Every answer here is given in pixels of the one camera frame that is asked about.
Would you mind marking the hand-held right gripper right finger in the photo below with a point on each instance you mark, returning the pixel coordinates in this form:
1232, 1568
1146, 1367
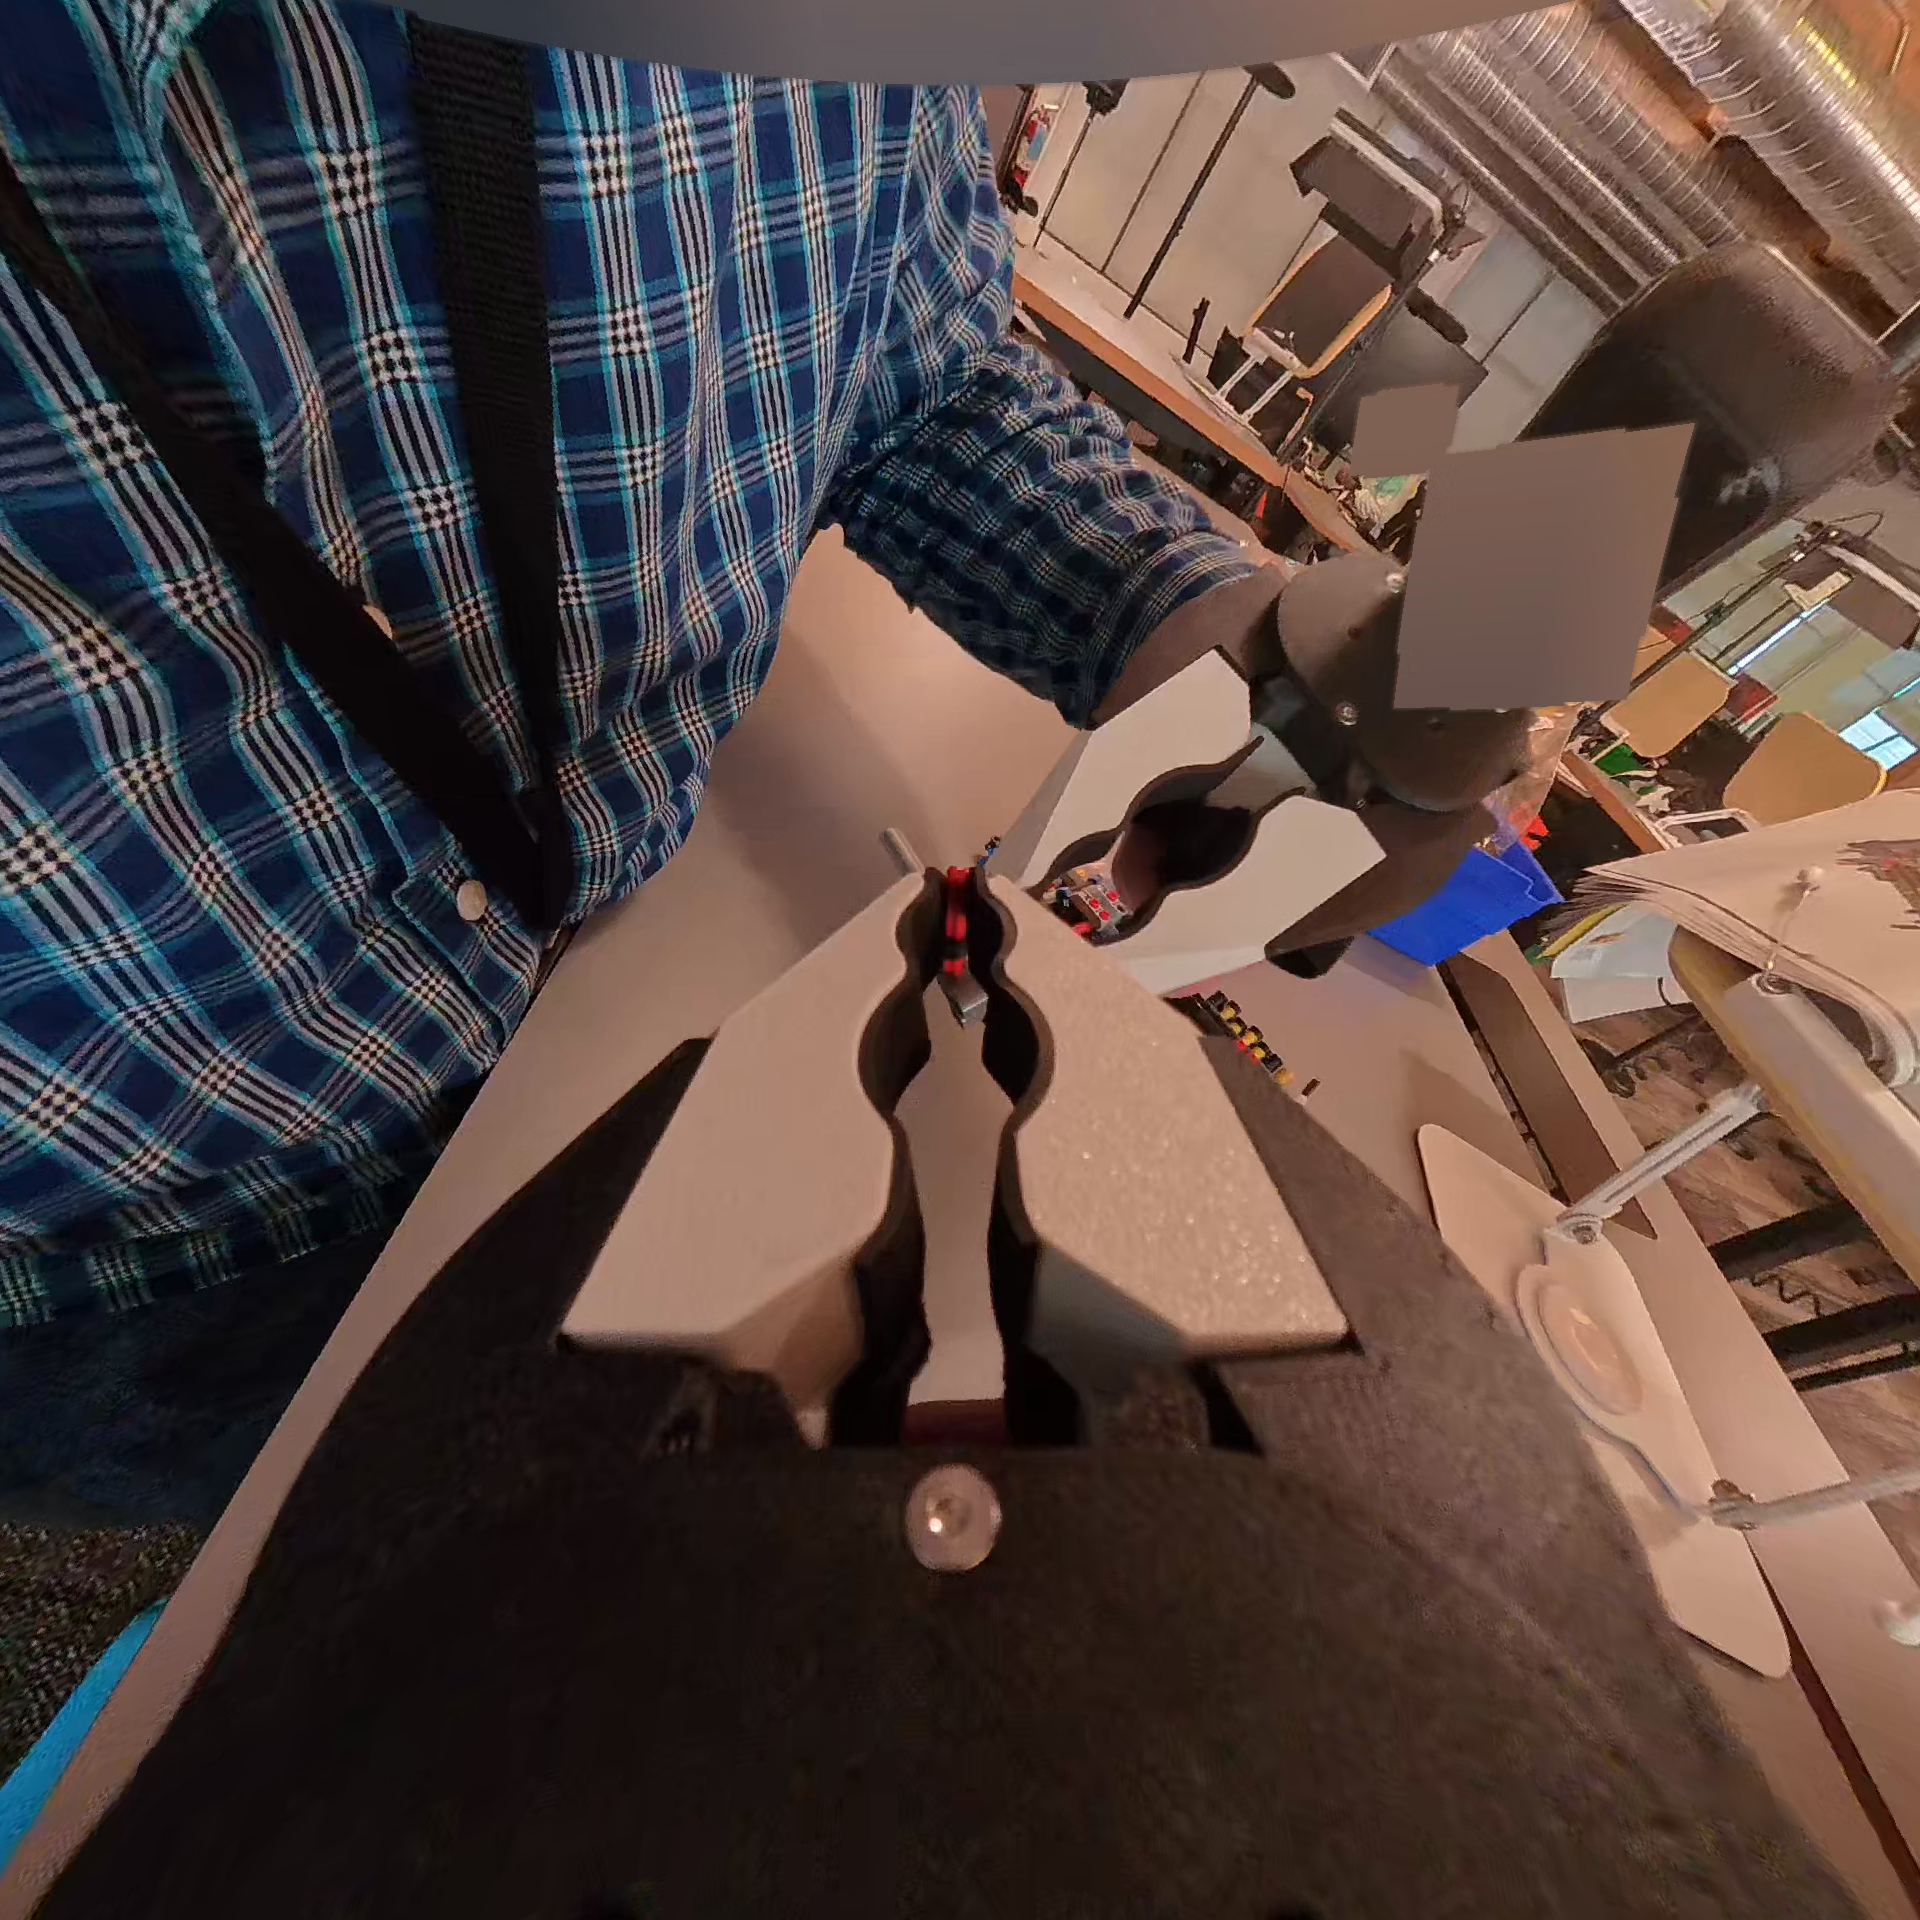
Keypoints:
1172, 1184

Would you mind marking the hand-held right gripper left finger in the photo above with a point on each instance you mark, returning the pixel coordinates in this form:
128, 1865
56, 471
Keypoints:
734, 1184

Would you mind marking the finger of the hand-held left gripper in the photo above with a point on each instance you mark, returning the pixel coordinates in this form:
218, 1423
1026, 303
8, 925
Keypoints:
1142, 720
1277, 885

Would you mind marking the red axle with black connector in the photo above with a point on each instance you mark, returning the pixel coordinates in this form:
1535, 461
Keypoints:
957, 921

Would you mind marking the light grey lego pin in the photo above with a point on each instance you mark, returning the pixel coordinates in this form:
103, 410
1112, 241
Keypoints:
896, 849

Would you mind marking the person's left forearm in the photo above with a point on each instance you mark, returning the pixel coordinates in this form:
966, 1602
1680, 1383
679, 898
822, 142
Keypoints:
1036, 511

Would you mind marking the lego instruction booklet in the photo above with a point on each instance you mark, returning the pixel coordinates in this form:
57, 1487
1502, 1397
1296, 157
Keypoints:
1770, 901

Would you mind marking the multicoloured brick technic assembly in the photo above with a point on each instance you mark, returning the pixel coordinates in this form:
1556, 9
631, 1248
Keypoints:
1103, 901

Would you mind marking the small blue plastic bin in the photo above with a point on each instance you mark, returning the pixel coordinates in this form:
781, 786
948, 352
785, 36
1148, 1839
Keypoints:
1463, 901

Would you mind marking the tan chair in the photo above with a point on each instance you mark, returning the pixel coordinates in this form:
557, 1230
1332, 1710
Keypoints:
1673, 705
1799, 774

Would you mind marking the magnifier on white base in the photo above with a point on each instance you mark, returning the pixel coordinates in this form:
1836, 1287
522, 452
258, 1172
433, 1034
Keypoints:
1500, 1200

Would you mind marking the wooden workbench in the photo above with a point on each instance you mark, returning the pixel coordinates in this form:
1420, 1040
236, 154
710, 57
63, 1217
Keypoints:
1172, 376

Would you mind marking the white paper sheet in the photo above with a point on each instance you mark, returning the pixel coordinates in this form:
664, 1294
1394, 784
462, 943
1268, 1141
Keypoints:
1612, 960

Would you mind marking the clear round lens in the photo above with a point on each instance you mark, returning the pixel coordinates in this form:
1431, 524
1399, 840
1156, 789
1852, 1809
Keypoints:
1598, 1343

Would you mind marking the person in blue plaid shirt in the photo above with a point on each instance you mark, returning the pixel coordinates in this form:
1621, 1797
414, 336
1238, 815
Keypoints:
375, 599

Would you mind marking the silver ventilation duct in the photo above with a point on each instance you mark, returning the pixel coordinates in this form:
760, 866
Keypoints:
1815, 120
1530, 136

